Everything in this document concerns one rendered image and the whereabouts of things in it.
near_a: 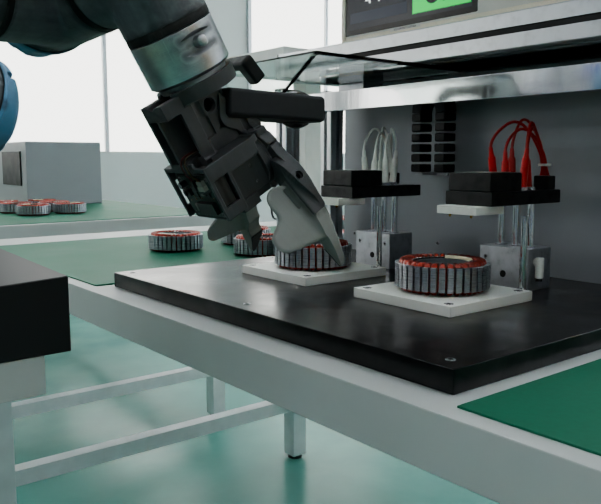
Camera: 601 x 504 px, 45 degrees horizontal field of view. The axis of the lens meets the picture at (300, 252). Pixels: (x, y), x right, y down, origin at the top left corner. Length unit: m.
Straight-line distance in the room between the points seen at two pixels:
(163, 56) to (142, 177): 5.29
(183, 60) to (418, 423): 0.34
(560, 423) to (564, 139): 0.59
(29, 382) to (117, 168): 5.09
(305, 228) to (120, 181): 5.19
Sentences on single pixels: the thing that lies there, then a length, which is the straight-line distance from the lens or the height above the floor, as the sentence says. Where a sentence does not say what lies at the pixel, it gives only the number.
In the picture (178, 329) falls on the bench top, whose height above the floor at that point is 0.74.
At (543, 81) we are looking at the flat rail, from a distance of 0.91.
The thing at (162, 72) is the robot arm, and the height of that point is 1.01.
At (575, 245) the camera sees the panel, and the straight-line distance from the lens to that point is 1.06.
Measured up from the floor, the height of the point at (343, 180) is 0.91.
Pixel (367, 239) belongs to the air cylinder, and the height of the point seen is 0.81.
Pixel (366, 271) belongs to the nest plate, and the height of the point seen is 0.78.
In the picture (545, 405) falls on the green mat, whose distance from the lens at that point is 0.59.
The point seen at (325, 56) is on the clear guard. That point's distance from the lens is 0.90.
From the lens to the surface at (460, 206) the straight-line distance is 0.88.
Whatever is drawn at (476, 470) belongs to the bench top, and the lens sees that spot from 0.55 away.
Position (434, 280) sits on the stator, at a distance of 0.82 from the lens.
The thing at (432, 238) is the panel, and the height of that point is 0.81.
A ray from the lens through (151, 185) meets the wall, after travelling 5.93.
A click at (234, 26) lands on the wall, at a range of 6.44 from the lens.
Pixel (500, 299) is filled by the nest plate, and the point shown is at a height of 0.78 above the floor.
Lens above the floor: 0.94
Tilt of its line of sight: 7 degrees down
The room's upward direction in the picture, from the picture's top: straight up
